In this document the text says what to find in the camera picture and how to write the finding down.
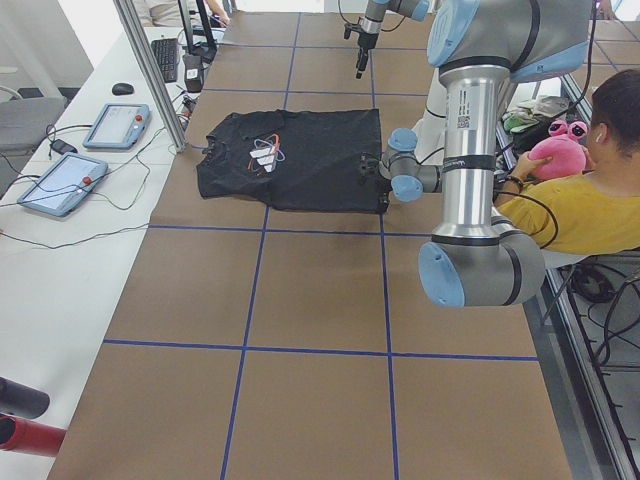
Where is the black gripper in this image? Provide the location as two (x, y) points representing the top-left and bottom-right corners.
(343, 19), (381, 79)
(357, 152), (390, 213)

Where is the black graphic t-shirt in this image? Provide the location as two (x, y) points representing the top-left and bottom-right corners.
(197, 109), (382, 214)

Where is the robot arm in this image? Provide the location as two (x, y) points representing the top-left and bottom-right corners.
(343, 0), (432, 79)
(355, 1), (594, 308)

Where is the black monitor stand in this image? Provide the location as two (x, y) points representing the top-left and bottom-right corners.
(178, 0), (220, 64)

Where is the pink plush toy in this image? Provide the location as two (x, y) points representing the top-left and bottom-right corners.
(528, 119), (589, 181)

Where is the black keyboard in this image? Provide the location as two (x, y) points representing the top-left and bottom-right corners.
(151, 38), (179, 83)

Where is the person in yellow shirt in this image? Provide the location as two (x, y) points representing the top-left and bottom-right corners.
(494, 69), (639, 255)

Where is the black computer mouse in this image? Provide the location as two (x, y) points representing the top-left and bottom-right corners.
(111, 82), (135, 96)

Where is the far blue teach pendant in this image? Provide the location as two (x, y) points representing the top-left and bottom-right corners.
(83, 103), (151, 150)

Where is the blue teach pendant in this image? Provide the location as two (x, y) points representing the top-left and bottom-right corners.
(17, 152), (109, 217)
(83, 103), (151, 150)

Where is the black power adapter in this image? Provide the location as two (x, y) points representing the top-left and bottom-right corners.
(50, 139), (77, 155)

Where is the near blue teach pendant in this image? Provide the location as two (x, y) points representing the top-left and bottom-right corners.
(17, 152), (109, 217)

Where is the red and black tube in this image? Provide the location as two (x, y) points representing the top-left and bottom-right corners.
(0, 377), (67, 459)

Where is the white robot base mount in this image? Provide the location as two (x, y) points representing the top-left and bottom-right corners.
(412, 69), (447, 165)

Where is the grey aluminium frame post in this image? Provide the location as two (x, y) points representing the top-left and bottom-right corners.
(113, 0), (187, 153)

